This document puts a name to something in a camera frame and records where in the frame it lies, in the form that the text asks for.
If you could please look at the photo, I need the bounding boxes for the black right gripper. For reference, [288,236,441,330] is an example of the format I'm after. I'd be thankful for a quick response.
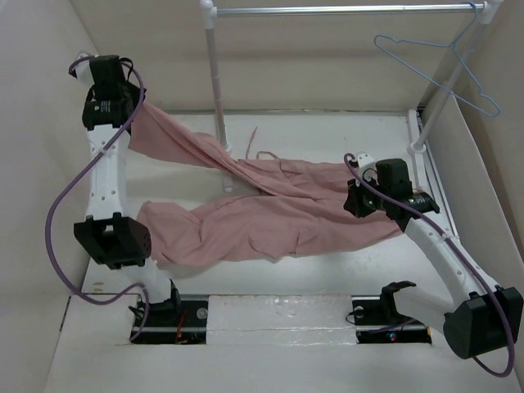
[342,173,391,217]

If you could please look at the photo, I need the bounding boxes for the pink trousers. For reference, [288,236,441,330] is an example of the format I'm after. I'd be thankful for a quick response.
[129,104,400,267]

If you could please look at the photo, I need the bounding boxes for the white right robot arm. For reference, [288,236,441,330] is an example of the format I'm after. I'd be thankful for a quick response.
[344,153,523,363]

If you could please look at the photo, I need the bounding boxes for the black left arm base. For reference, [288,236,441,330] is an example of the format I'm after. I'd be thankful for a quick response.
[129,298,209,346]

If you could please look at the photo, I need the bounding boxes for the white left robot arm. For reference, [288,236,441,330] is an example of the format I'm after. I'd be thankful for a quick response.
[74,55,183,325]

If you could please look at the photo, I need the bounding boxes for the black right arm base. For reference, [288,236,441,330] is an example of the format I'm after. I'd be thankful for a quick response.
[346,281,432,345]

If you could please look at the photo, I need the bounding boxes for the white clothes rack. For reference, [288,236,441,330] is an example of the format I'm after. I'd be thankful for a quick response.
[199,0,503,193]

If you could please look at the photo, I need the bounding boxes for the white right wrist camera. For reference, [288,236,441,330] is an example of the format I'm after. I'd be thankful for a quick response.
[356,151,377,182]

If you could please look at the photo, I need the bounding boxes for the blue wire hanger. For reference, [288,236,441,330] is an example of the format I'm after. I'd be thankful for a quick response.
[373,1,502,118]

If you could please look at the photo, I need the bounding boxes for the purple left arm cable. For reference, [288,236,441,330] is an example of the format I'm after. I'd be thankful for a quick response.
[44,56,151,341]

